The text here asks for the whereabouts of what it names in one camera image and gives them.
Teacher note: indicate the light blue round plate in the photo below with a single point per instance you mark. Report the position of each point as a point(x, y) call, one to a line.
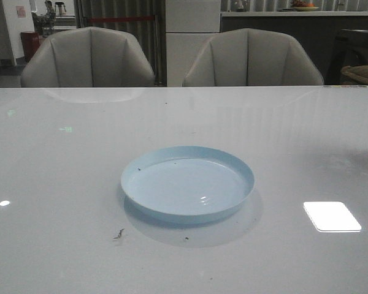
point(187, 184)

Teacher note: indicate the small debris on table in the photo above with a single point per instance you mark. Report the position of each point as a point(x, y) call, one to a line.
point(119, 235)

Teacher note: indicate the right beige upholstered chair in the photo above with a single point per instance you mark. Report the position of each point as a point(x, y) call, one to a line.
point(252, 57)

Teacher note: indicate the beige upholstered chair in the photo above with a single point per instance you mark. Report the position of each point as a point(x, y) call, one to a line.
point(252, 57)
point(88, 57)

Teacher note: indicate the white cabinet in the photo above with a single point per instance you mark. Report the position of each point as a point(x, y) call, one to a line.
point(188, 25)

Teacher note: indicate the left beige upholstered chair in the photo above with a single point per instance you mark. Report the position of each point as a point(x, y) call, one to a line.
point(88, 57)

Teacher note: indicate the dark counter with white top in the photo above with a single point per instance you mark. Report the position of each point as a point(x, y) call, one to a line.
point(315, 31)

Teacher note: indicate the fruit bowl on counter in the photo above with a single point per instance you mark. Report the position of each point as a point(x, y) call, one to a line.
point(303, 6)

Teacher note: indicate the red bin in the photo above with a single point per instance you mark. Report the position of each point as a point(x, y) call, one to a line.
point(30, 42)

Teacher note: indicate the seated person in background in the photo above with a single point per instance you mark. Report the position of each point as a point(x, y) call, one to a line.
point(43, 24)

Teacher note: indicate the tan cushion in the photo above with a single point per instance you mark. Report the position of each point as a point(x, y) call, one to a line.
point(358, 74)

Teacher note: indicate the pink wall notice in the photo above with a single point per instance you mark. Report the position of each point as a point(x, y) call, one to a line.
point(20, 11)

